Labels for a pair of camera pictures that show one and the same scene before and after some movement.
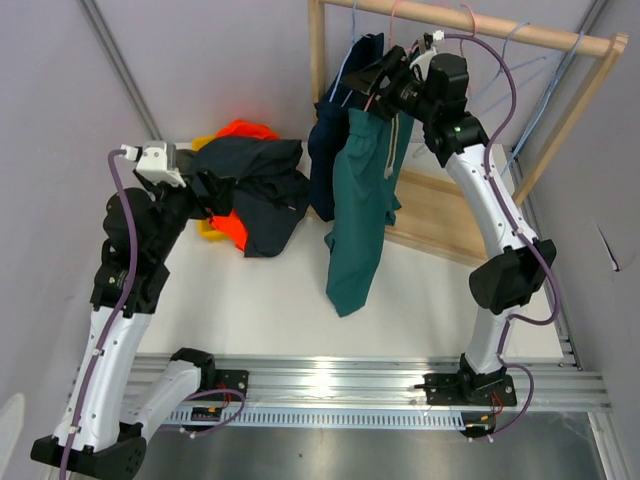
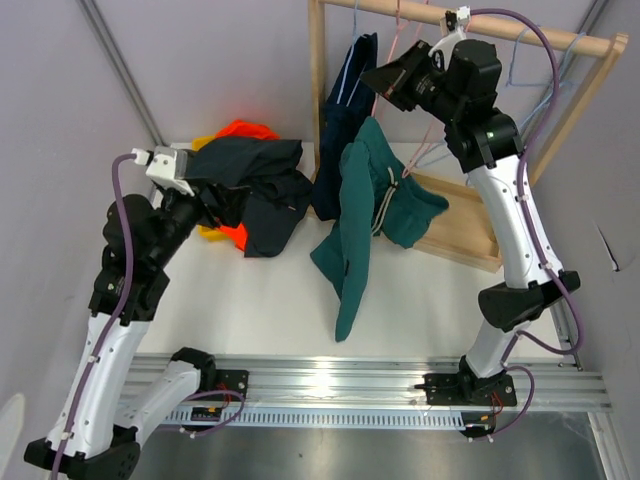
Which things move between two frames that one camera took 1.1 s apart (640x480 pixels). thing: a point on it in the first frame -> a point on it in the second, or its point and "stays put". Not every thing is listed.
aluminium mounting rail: x=394 y=382 stays put
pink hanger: x=474 y=28 -> x=420 y=24
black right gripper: x=396 y=70 -> x=385 y=79
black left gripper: x=218 y=200 -> x=230 y=202
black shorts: x=271 y=185 stays put
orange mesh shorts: x=225 y=222 stays put
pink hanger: x=391 y=29 -> x=398 y=10
